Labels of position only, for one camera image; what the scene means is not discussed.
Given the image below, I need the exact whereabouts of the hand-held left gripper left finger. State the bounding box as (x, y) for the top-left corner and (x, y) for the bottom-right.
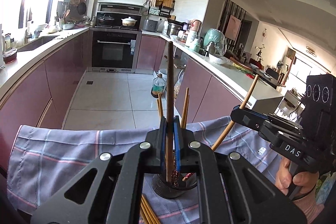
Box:
(30, 116), (168, 224)

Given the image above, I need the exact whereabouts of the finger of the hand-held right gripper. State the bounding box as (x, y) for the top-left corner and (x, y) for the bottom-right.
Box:
(230, 110), (306, 144)
(232, 105), (300, 125)

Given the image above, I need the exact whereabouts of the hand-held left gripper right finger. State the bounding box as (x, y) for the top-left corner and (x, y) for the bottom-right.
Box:
(173, 116), (307, 224)

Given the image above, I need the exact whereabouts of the light bamboo single chopstick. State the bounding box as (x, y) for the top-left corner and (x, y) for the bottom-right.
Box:
(211, 75), (260, 151)

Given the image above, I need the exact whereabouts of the black mesh utensil holder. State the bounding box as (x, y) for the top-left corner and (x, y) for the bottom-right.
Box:
(152, 173), (198, 199)

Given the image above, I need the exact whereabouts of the dark brown single chopstick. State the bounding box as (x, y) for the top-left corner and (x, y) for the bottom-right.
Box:
(166, 41), (176, 188)

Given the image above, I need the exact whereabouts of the person's right forearm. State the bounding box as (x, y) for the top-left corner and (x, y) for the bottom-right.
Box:
(293, 186), (327, 224)

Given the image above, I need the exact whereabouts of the person's right hand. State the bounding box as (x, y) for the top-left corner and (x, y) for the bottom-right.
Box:
(276, 157), (319, 197)

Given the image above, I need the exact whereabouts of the pink kitchen base cabinet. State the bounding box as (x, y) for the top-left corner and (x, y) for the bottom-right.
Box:
(0, 30), (92, 130)
(136, 34), (284, 125)

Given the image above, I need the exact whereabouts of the green plastic-covered object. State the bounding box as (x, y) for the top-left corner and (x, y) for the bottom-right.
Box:
(203, 28), (227, 56)

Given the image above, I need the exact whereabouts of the pale green canister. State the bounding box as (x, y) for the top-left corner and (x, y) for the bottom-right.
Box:
(189, 38), (201, 52)

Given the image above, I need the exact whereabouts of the grey plaid cloth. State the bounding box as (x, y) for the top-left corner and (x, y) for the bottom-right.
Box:
(7, 115), (284, 224)

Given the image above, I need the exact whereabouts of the black built-in oven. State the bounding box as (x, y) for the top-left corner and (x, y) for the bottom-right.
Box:
(91, 30), (138, 73)

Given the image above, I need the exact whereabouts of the pink thermos jug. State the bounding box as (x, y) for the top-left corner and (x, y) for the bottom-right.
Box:
(189, 19), (202, 39)

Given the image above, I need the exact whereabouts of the stainless steel pot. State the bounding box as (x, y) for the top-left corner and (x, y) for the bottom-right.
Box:
(167, 22), (184, 36)

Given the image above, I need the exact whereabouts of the white casserole pot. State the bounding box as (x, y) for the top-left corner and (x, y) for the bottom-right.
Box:
(121, 17), (139, 28)

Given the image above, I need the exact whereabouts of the black wok with lid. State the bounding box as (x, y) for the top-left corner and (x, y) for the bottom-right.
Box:
(97, 14), (115, 25)

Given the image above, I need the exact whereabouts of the black range hood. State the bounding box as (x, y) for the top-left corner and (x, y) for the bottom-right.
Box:
(98, 2), (144, 14)

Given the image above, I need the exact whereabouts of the utensil crock with spatulas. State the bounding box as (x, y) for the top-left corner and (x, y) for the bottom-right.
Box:
(55, 9), (70, 30)

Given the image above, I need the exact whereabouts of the kitchen sink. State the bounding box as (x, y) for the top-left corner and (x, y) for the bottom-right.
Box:
(17, 35), (57, 52)

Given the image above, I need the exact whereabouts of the metal faucet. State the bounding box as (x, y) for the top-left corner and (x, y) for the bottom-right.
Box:
(24, 27), (33, 44)

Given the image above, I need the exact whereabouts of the dark red bowl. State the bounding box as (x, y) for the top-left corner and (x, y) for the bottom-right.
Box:
(3, 48), (18, 64)

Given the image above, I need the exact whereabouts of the oil bottle with handle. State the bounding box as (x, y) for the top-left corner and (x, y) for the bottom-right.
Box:
(151, 73), (166, 98)

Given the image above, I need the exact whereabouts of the pink wall picture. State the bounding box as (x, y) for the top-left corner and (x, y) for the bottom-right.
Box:
(226, 14), (242, 41)

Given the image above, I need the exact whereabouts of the black wall shelf rack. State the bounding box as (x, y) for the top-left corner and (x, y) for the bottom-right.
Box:
(146, 0), (176, 18)

